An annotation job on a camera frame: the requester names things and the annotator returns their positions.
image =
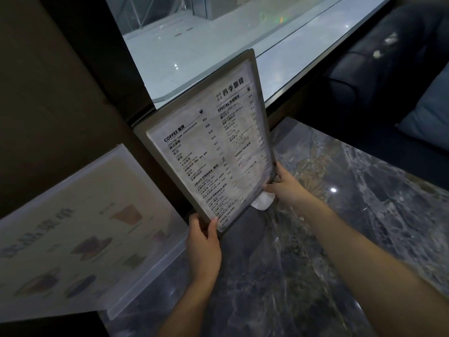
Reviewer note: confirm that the glass window pane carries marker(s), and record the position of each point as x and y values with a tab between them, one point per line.
228	42

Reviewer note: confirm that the person's right hand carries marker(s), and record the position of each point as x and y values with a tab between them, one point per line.
289	187

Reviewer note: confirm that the person's right forearm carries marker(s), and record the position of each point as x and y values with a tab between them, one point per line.
364	266

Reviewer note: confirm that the blue cushion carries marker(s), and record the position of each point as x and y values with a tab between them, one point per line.
429	115

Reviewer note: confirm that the person's left thumb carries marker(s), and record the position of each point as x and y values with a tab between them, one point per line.
213	229

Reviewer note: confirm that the person's right thumb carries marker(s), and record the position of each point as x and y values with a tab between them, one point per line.
272	188

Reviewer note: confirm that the person's left hand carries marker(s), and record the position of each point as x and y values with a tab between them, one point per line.
201	247

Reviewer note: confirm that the framed drinks menu board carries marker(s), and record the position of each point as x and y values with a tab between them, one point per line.
207	143

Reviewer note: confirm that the dark blue sofa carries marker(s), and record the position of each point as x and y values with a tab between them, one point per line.
382	84

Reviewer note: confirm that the white round sticker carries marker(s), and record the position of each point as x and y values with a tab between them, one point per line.
263	201

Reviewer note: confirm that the person's left forearm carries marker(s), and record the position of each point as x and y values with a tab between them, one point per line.
191	305

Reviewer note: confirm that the clear acrylic picture menu stand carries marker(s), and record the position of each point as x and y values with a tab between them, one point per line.
80	238

